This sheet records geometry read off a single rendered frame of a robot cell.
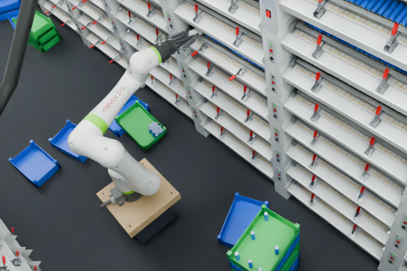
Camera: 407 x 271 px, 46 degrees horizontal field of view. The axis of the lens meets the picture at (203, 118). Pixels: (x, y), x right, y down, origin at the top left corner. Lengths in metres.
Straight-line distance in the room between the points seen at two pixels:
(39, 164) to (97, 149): 1.41
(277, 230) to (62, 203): 1.46
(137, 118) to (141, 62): 1.16
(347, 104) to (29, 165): 2.28
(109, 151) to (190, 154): 1.15
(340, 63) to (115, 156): 0.98
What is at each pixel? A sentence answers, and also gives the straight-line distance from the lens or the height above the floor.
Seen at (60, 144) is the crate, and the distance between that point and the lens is 3.46.
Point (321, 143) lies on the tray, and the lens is 2.22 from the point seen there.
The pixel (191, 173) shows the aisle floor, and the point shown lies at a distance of 3.02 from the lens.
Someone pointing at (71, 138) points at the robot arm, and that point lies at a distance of 2.14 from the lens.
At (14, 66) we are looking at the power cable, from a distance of 0.88.
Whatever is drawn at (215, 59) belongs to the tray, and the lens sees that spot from 2.36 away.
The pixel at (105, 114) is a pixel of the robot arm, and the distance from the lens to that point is 2.18.
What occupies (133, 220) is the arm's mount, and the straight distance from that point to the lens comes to 2.56.
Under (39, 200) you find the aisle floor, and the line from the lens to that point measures 3.27.
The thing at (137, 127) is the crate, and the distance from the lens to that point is 3.27.
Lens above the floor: 2.52
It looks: 50 degrees down
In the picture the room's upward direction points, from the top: 14 degrees counter-clockwise
